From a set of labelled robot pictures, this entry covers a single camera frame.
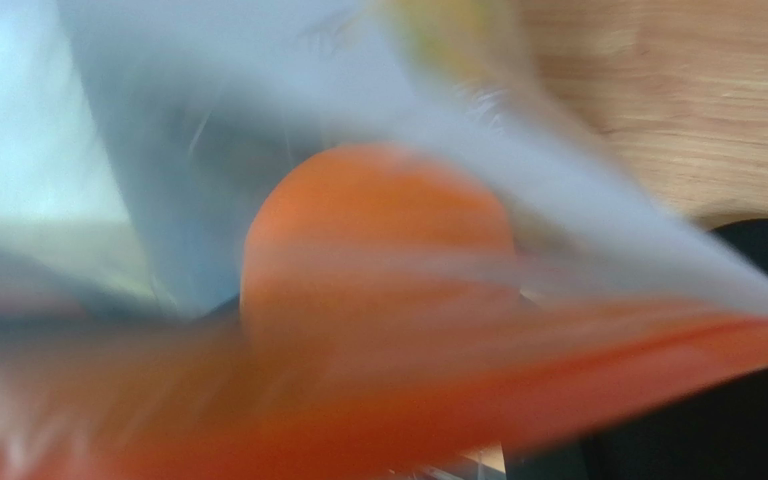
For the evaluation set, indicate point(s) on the fake yellow green fruit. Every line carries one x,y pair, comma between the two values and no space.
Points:
465,41

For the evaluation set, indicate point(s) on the clear orange zip bag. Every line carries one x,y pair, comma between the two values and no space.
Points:
138,141

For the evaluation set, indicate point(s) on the fake orange fruit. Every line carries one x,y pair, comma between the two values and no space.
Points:
372,233

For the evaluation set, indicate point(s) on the black baseball cap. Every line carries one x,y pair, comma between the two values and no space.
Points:
718,434

